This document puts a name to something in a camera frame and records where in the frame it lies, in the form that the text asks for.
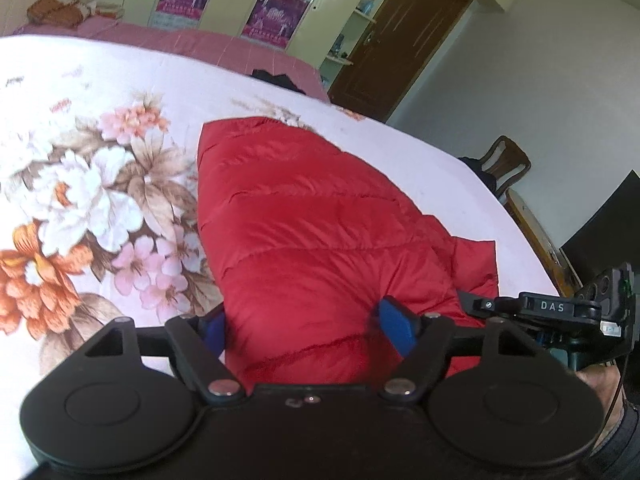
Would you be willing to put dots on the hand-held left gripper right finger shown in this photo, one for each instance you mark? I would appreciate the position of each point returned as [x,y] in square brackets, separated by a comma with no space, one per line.
[397,327]

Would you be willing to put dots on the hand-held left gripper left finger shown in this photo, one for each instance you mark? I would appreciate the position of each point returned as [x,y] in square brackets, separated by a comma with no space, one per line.
[215,337]

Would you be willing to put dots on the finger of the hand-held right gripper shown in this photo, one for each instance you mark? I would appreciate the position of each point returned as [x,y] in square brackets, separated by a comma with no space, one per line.
[487,305]

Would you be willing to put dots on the red puffer jacket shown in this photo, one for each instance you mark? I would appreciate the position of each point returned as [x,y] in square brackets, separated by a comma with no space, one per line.
[320,240]

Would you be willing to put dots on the wooden table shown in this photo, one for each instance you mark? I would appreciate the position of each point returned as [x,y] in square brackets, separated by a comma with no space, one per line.
[535,235]

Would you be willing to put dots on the black panel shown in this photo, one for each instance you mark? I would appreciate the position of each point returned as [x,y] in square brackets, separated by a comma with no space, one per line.
[607,230]

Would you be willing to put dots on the dark cloth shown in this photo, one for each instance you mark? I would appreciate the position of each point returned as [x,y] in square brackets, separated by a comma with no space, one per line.
[477,170]

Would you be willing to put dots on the wooden chair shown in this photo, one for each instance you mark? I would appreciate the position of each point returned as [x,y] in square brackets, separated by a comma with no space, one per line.
[507,160]

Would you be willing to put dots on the white floral blanket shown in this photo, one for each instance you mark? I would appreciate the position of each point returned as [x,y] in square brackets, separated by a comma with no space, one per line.
[100,160]

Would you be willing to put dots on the black cloth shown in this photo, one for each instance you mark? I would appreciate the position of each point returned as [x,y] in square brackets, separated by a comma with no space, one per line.
[277,81]

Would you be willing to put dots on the brown wooden door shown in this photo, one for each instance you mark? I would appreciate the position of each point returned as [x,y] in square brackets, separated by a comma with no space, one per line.
[400,45]

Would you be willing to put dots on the pink bed sheet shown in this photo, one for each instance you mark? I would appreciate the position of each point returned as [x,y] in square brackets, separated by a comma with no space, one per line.
[200,45]

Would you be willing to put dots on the cream corner shelf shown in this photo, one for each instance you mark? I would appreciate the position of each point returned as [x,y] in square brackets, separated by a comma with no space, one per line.
[357,15]

